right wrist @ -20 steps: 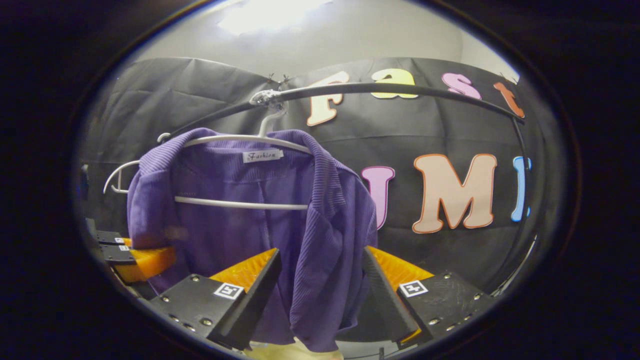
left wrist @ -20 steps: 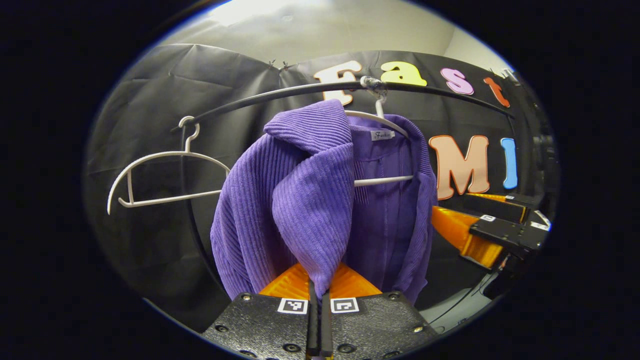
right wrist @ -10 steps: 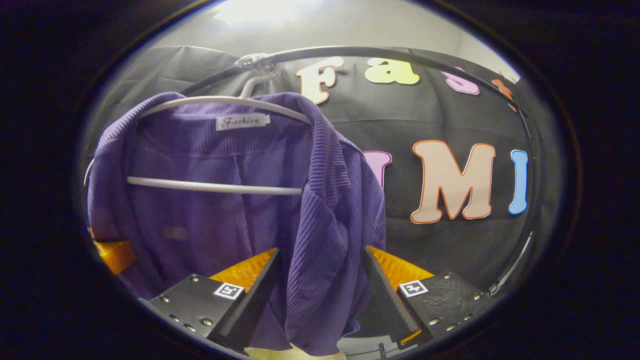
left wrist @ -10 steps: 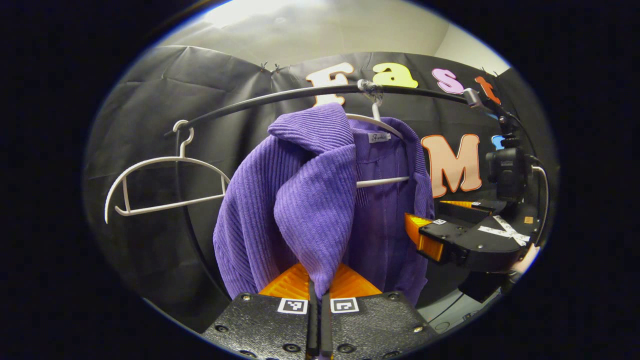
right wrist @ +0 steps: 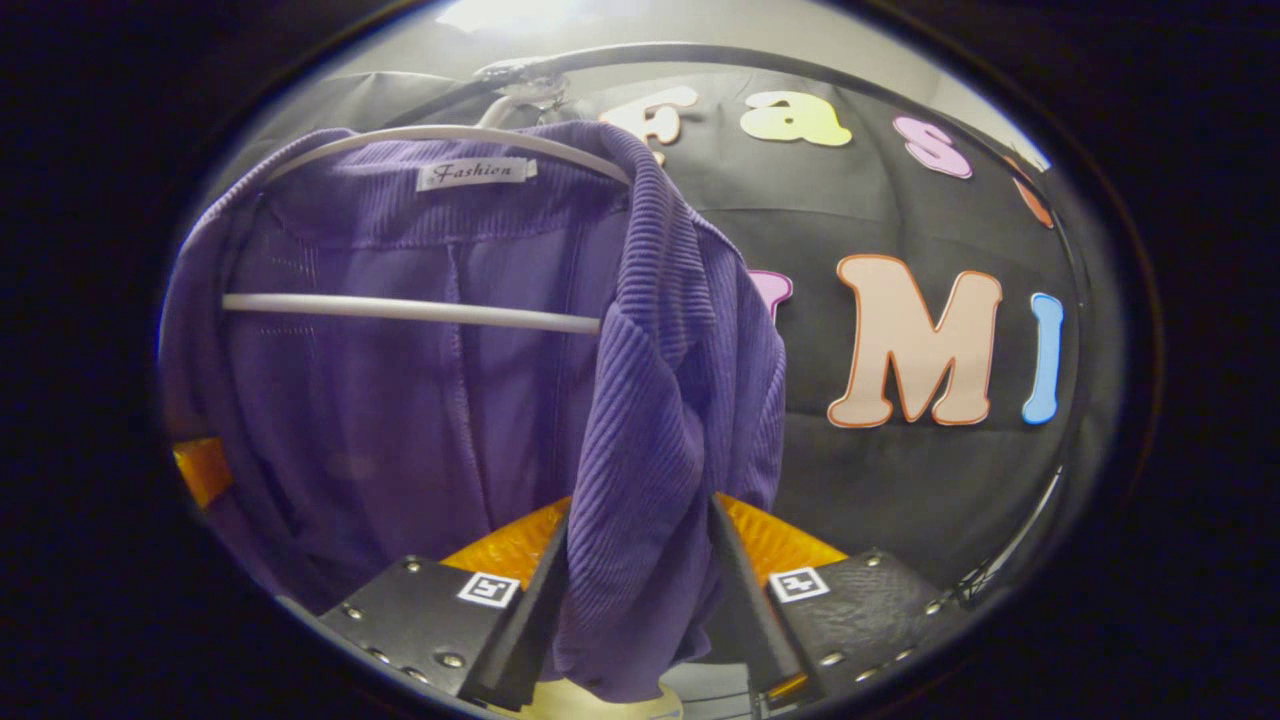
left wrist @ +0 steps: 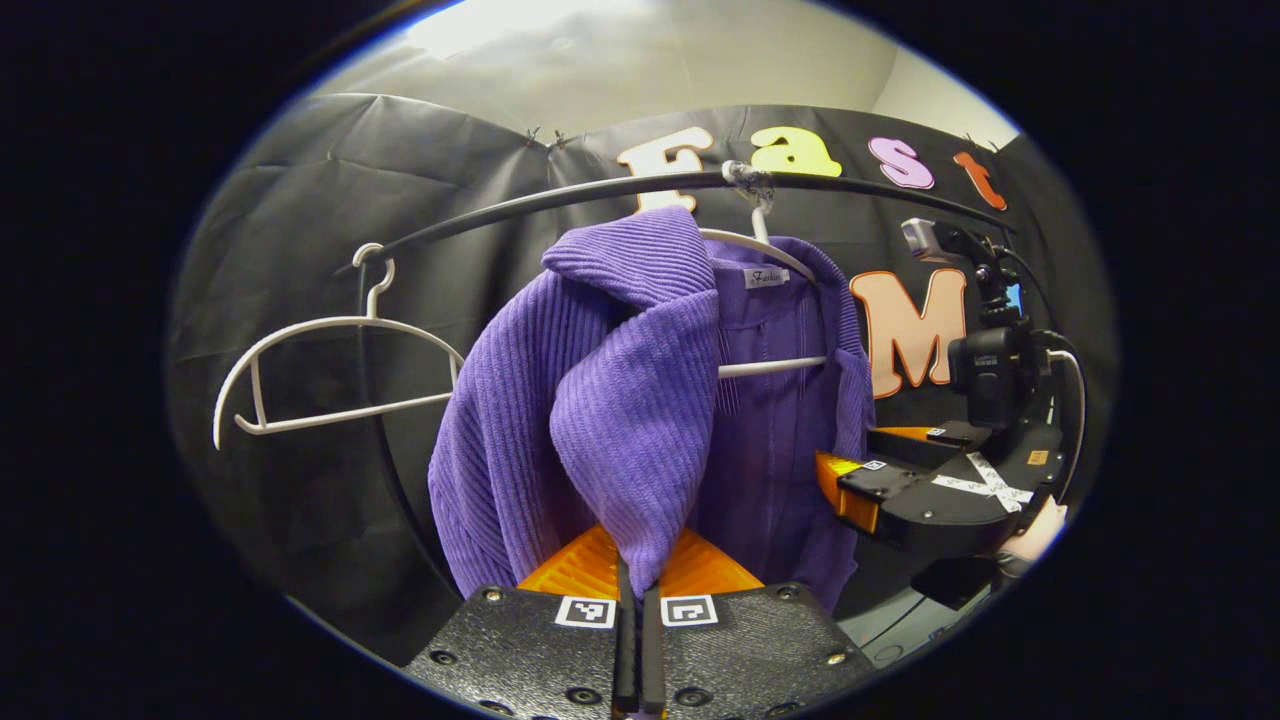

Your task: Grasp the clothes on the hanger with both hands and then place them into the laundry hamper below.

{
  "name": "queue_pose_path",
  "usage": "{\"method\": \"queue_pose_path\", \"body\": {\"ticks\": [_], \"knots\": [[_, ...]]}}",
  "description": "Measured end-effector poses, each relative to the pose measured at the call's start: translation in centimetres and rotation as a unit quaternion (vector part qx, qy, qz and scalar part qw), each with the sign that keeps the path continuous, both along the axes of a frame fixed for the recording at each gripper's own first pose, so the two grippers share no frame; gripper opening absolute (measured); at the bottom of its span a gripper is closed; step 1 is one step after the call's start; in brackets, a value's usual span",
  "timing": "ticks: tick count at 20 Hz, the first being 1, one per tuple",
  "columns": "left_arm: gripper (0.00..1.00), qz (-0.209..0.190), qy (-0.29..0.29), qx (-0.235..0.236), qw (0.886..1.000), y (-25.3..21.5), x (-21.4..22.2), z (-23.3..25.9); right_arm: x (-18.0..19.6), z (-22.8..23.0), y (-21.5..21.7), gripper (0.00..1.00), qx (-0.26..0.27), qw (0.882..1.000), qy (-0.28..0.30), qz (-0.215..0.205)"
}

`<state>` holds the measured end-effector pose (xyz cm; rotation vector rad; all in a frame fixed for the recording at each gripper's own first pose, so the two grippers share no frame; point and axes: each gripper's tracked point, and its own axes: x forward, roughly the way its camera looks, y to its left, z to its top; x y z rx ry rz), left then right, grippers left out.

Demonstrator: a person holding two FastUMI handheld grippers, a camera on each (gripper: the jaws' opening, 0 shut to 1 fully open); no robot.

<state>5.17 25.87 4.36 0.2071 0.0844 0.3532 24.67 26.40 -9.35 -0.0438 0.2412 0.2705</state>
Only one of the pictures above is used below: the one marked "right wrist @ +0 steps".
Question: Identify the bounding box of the white clothes hanger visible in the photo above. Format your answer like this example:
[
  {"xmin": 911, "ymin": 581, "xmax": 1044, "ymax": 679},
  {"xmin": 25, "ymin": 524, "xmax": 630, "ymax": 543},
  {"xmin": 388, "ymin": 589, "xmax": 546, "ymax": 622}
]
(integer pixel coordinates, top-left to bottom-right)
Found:
[{"xmin": 222, "ymin": 75, "xmax": 633, "ymax": 336}]

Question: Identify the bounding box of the black backdrop cloth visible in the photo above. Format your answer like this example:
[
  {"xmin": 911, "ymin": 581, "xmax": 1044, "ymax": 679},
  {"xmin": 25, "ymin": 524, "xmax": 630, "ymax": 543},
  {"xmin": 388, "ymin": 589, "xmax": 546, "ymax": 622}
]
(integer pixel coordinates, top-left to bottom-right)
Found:
[{"xmin": 230, "ymin": 65, "xmax": 1111, "ymax": 601}]

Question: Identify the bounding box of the black floor cable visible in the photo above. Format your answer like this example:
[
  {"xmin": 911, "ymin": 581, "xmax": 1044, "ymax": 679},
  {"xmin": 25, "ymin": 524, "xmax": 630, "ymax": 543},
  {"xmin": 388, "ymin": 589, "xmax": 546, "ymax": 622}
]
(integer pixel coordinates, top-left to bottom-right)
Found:
[{"xmin": 945, "ymin": 565, "xmax": 1006, "ymax": 609}]

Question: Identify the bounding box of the purple ribbed jacket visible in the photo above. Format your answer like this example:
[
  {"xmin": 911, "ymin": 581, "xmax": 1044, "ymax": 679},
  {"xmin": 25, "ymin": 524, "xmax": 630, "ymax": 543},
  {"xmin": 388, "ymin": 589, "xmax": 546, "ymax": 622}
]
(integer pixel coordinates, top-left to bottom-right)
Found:
[{"xmin": 158, "ymin": 120, "xmax": 788, "ymax": 704}]

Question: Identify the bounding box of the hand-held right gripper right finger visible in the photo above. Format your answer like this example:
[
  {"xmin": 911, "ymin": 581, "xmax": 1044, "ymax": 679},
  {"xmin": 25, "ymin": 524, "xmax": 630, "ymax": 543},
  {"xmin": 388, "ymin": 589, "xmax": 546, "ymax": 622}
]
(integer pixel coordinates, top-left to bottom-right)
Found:
[{"xmin": 708, "ymin": 492, "xmax": 971, "ymax": 711}]

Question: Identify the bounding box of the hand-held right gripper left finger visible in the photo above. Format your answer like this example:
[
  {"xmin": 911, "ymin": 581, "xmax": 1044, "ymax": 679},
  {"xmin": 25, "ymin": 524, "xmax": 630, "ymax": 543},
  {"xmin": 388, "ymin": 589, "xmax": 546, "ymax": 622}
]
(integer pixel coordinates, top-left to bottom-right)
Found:
[{"xmin": 318, "ymin": 497, "xmax": 573, "ymax": 713}]

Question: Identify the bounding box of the black metal clothes rack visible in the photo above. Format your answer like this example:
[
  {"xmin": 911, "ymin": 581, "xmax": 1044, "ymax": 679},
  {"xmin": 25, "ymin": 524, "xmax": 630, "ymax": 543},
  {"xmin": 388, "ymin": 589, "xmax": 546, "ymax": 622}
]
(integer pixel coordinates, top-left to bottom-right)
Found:
[{"xmin": 400, "ymin": 40, "xmax": 1096, "ymax": 611}]

